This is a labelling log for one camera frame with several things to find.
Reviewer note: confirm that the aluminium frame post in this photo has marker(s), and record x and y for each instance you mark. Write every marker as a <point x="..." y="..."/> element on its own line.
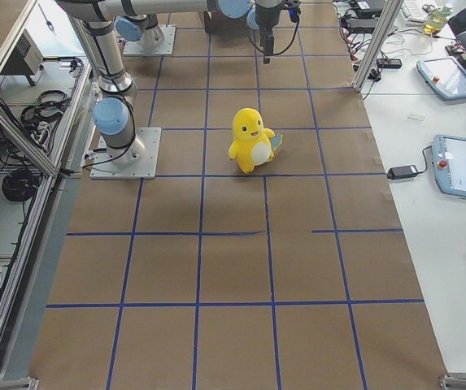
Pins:
<point x="384" y="24"/>

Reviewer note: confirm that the blue teach pendant far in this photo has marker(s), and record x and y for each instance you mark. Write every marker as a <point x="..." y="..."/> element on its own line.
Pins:
<point x="445" y="76"/>

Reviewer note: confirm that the yellow plush dinosaur toy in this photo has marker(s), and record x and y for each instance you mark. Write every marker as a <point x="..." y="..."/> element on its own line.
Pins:
<point x="253" y="144"/>

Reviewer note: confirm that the yellow liquid bottle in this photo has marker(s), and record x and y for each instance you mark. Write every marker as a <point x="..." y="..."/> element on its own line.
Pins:
<point x="437" y="19"/>

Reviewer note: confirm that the blue teach pendant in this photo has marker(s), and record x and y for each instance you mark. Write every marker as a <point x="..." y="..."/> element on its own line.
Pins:
<point x="445" y="76"/>
<point x="449" y="164"/>

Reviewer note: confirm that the blue teach pendant near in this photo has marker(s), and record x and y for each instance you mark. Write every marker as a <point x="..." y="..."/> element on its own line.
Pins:
<point x="449" y="164"/>

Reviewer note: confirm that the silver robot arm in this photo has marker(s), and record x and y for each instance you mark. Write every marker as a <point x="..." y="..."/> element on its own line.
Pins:
<point x="101" y="22"/>
<point x="144" y="29"/>

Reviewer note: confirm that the black power adapter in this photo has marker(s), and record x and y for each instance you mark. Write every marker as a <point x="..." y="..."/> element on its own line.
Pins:
<point x="402" y="172"/>

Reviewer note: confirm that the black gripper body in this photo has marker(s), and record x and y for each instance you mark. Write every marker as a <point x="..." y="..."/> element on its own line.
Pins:
<point x="266" y="15"/>

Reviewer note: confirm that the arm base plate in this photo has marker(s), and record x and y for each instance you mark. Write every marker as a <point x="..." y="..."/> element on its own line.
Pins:
<point x="139" y="161"/>
<point x="154" y="42"/>

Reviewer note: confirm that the grey electronics box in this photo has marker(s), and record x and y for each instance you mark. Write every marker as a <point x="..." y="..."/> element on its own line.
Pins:
<point x="25" y="59"/>

